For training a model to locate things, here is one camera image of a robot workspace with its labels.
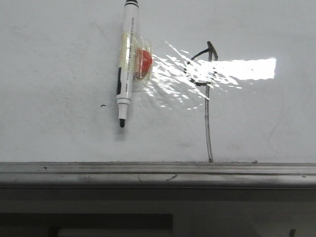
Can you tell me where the red round magnet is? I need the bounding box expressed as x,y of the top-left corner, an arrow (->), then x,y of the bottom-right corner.
134,48 -> 153,80

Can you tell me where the white whiteboard marker pen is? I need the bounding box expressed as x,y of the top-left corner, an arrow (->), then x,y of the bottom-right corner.
116,0 -> 139,128

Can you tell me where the white whiteboard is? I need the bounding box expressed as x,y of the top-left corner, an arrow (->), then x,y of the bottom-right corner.
0,0 -> 316,163

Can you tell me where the grey aluminium whiteboard tray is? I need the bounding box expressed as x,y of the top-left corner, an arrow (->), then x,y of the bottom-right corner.
0,162 -> 316,189

